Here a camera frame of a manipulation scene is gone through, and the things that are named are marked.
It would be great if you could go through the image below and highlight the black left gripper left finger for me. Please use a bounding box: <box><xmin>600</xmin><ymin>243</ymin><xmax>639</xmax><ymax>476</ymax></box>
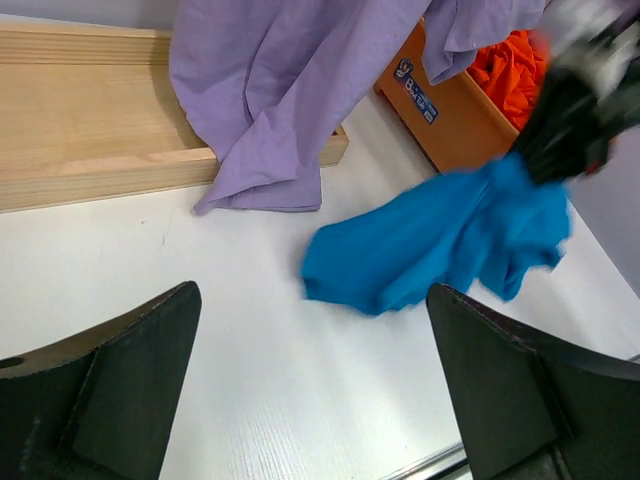
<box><xmin>1</xmin><ymin>281</ymin><xmax>202</xmax><ymax>479</ymax></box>

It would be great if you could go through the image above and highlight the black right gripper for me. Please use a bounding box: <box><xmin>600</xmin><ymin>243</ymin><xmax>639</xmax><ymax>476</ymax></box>
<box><xmin>511</xmin><ymin>1</ymin><xmax>639</xmax><ymax>184</ymax></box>

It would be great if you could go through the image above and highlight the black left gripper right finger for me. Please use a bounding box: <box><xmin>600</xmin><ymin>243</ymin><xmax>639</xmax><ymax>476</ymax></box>
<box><xmin>426</xmin><ymin>284</ymin><xmax>639</xmax><ymax>479</ymax></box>

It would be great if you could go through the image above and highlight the orange t shirt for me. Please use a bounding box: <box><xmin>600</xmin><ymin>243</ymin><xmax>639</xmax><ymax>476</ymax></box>
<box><xmin>467</xmin><ymin>30</ymin><xmax>549</xmax><ymax>131</ymax></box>

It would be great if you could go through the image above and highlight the blue t shirt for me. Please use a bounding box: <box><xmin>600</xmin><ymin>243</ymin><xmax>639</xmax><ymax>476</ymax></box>
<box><xmin>300</xmin><ymin>154</ymin><xmax>571</xmax><ymax>316</ymax></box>

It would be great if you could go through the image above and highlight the lavender t shirt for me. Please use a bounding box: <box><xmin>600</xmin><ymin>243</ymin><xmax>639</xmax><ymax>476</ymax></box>
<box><xmin>169</xmin><ymin>0</ymin><xmax>545</xmax><ymax>215</ymax></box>

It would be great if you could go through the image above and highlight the orange plastic basket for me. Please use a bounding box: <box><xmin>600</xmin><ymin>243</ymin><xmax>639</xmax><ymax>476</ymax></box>
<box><xmin>374</xmin><ymin>22</ymin><xmax>518</xmax><ymax>172</ymax></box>

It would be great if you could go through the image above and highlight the wooden clothes rack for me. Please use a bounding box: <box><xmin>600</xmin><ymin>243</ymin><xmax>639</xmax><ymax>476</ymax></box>
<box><xmin>0</xmin><ymin>21</ymin><xmax>350</xmax><ymax>214</ymax></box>

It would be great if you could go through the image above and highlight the aluminium mounting rail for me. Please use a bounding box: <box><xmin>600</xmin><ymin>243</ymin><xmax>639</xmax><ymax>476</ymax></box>
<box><xmin>381</xmin><ymin>442</ymin><xmax>468</xmax><ymax>480</ymax></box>

